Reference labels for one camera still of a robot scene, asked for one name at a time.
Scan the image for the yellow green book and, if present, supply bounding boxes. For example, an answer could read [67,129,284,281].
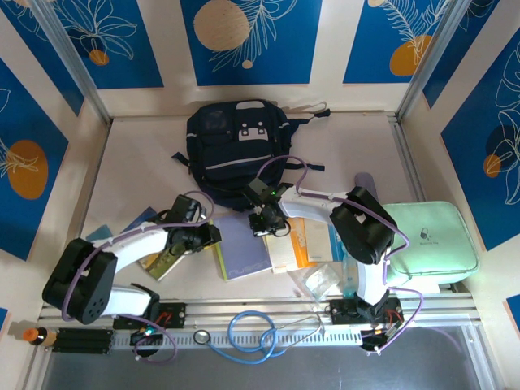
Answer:
[137,239,194,282]

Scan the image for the cream paper notebook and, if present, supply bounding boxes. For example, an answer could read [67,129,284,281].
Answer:
[263,234,300,274]

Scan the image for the purple notebook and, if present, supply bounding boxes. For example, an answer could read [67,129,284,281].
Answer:
[213,214,272,282]

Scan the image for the white notebook orange stripe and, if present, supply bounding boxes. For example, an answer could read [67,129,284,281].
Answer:
[290,217,319,269]

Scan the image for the navy blue backpack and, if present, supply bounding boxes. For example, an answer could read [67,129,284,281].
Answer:
[172,98,331,212]

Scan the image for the clear plastic bag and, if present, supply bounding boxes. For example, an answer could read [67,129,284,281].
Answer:
[286,262,342,301]

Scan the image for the blue stethoscope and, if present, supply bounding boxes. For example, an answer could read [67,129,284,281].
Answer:
[193,310,326,366]

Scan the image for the light blue snack packet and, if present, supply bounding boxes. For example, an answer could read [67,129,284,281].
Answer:
[342,255,362,298]

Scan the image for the black ribbed block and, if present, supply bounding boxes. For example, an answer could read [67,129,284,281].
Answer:
[52,327,115,354]

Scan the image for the brown bottle orange cap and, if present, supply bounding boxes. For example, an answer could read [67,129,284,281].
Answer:
[23,327,58,347]

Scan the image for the mint green medical pouch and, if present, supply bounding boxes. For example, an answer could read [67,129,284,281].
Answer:
[381,201,480,288]

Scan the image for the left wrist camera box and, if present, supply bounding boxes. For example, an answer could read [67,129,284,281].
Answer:
[170,194,201,223]

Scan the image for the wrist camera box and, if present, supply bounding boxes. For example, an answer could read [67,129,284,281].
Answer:
[246,177,271,203]
[170,194,201,223]

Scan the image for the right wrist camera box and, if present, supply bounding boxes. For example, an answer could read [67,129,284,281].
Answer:
[246,177,271,203]

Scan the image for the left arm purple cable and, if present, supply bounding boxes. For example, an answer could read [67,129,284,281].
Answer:
[60,189,216,365]

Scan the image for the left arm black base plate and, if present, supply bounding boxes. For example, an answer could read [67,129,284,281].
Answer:
[112,302,188,330]

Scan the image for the aluminium front rail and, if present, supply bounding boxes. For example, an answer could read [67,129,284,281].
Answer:
[38,298,476,354]

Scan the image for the white slotted cable duct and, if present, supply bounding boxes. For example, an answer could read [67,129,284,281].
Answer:
[111,324,366,351]

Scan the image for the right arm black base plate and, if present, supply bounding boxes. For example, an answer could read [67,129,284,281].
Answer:
[328,298,405,326]

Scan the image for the blue floral wall panel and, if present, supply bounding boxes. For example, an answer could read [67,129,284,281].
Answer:
[0,56,70,261]
[0,0,85,117]
[343,0,472,85]
[440,32,520,252]
[422,0,520,109]
[180,0,324,87]
[50,0,165,90]

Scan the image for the aluminium corner post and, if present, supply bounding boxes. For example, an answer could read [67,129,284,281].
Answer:
[30,0,113,125]
[396,0,476,121]

